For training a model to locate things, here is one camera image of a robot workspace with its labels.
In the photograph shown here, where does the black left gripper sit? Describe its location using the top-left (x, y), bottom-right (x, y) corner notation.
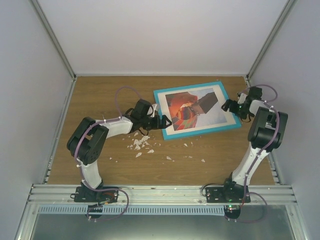
top-left (141, 115), bottom-right (172, 131)

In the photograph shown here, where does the hot air balloon photo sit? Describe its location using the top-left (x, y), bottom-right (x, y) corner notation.
top-left (165, 88), bottom-right (228, 132)

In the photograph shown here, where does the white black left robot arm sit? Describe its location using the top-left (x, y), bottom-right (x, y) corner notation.
top-left (66, 99), bottom-right (172, 202)

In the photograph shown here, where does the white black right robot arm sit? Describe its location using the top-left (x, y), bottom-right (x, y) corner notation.
top-left (221, 84), bottom-right (289, 203)

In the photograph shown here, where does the white debris pile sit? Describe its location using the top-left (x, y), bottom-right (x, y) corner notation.
top-left (126, 132), bottom-right (162, 158)

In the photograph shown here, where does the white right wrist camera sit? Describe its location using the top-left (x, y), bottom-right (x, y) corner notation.
top-left (237, 92), bottom-right (248, 105)

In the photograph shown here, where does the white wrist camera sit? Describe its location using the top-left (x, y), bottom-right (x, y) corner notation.
top-left (237, 92), bottom-right (248, 105)
top-left (147, 103), bottom-right (159, 118)

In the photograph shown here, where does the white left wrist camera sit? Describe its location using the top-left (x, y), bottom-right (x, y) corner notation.
top-left (147, 103), bottom-right (159, 118)

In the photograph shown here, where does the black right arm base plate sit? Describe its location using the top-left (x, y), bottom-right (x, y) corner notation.
top-left (200, 184), bottom-right (251, 204)

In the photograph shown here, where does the grey slotted cable duct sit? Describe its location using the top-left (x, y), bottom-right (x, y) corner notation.
top-left (38, 204), bottom-right (225, 216)

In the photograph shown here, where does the aluminium corner post right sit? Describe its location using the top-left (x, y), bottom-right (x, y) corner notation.
top-left (245, 0), bottom-right (297, 83)

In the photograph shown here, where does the aluminium corner post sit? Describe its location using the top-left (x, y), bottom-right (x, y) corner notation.
top-left (245, 0), bottom-right (297, 83)
top-left (29, 0), bottom-right (77, 82)

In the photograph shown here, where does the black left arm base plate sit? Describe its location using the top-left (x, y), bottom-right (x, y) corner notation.
top-left (70, 185), bottom-right (119, 204)

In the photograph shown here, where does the aluminium front rail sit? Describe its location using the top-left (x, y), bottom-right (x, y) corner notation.
top-left (27, 184), bottom-right (297, 205)

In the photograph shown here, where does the aluminium corner post left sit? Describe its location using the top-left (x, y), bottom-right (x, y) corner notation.
top-left (29, 0), bottom-right (77, 82)

